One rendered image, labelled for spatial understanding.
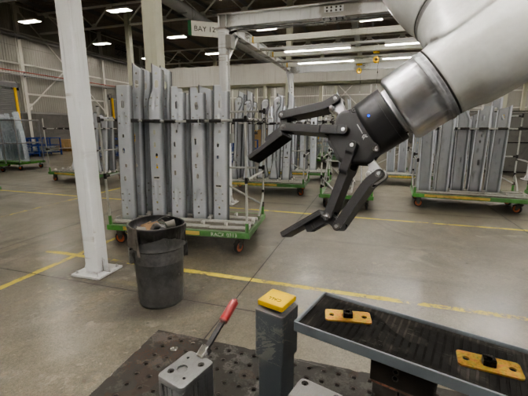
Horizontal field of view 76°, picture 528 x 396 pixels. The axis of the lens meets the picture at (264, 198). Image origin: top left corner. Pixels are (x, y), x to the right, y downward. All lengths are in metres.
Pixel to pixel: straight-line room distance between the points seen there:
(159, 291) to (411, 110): 2.77
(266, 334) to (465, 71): 0.58
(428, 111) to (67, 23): 3.57
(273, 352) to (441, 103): 0.56
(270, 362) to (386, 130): 0.54
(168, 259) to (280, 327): 2.26
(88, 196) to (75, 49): 1.37
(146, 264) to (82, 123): 1.53
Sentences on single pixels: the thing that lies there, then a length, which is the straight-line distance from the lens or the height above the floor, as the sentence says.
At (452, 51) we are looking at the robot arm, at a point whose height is 1.59.
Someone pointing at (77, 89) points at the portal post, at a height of 1.86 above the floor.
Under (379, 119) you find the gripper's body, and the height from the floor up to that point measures 1.52.
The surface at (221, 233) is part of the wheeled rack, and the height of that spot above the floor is 0.25.
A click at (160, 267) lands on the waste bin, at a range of 2.93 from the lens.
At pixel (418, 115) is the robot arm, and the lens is 0.43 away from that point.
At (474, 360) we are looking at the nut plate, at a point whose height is 1.16.
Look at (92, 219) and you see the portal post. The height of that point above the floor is 0.60.
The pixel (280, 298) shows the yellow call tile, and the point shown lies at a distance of 0.74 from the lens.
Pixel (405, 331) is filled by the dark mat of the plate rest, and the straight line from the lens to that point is 0.68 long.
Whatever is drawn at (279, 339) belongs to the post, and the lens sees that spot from 0.74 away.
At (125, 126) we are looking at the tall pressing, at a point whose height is 1.52.
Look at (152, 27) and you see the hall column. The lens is 7.85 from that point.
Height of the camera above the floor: 1.51
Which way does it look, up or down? 12 degrees down
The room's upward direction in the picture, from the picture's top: straight up
